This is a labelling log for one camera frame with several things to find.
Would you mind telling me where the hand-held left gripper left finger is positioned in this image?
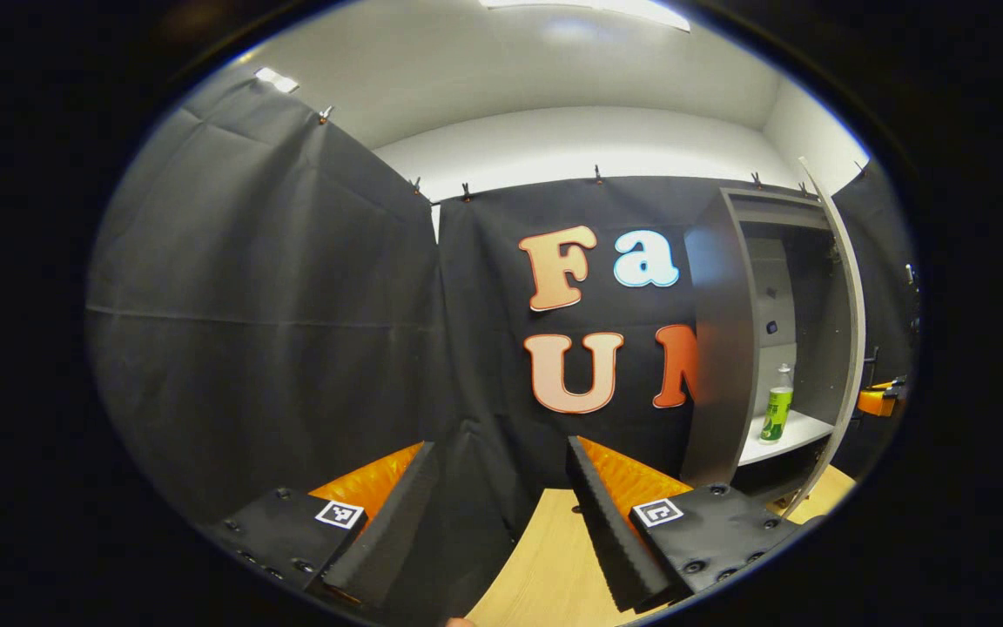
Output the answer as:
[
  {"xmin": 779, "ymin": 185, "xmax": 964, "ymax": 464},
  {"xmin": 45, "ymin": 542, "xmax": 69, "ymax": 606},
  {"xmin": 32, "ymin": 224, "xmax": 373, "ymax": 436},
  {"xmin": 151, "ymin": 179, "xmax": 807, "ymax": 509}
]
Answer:
[{"xmin": 204, "ymin": 441, "xmax": 443, "ymax": 610}]

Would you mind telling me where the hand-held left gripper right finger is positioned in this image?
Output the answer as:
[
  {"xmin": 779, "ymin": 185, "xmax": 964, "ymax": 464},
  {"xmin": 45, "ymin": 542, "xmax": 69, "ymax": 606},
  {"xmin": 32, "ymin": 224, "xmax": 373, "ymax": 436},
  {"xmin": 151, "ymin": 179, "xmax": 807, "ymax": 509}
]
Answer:
[{"xmin": 564, "ymin": 435, "xmax": 820, "ymax": 615}]

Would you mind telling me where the beige cabinet door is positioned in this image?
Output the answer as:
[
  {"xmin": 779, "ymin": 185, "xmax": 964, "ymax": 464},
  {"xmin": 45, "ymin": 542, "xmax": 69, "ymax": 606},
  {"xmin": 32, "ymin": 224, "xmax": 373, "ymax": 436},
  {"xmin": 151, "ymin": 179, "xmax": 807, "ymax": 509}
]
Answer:
[{"xmin": 780, "ymin": 155, "xmax": 868, "ymax": 521}]

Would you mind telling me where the green label bottle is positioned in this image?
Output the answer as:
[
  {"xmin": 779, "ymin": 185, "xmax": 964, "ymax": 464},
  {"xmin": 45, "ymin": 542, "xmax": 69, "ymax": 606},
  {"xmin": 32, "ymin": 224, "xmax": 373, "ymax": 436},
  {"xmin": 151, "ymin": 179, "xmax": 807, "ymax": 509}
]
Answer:
[{"xmin": 758, "ymin": 363, "xmax": 795, "ymax": 445}]

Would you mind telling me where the grey cabinet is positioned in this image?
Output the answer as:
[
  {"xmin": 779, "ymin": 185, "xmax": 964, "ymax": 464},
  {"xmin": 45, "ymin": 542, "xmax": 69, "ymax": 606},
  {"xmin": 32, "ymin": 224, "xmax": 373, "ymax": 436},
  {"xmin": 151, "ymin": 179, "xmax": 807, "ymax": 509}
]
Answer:
[{"xmin": 680, "ymin": 187, "xmax": 855, "ymax": 515}]

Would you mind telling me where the white cabinet shelf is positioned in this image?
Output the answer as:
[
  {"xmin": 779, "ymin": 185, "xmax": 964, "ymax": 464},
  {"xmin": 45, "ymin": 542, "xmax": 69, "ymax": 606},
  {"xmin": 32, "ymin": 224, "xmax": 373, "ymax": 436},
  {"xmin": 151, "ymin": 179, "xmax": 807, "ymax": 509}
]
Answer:
[{"xmin": 738, "ymin": 409, "xmax": 836, "ymax": 467}]

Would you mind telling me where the black backdrop cloth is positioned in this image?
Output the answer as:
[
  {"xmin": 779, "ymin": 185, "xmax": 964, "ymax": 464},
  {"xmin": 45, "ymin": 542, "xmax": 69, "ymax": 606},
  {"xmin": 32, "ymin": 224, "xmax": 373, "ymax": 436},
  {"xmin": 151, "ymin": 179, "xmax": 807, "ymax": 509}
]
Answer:
[{"xmin": 86, "ymin": 74, "xmax": 920, "ymax": 610}]

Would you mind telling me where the row of black cloth clips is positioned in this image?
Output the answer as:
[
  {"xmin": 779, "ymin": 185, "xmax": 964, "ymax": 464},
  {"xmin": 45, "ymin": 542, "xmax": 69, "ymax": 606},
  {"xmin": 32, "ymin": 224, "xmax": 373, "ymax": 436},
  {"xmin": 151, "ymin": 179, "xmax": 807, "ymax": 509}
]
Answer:
[{"xmin": 317, "ymin": 104, "xmax": 868, "ymax": 203}]

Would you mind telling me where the long ceiling light panel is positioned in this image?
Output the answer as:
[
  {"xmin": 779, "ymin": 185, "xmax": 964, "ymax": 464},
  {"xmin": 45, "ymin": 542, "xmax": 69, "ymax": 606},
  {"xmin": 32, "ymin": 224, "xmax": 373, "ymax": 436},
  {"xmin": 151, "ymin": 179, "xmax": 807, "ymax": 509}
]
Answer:
[{"xmin": 477, "ymin": 0, "xmax": 692, "ymax": 32}]

